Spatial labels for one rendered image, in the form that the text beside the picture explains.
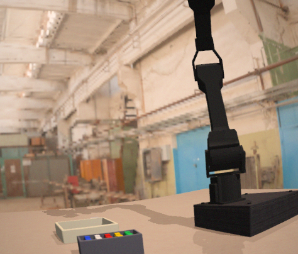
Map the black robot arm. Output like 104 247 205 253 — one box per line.
188 0 246 205

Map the white shallow tray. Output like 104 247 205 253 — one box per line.
55 217 119 244

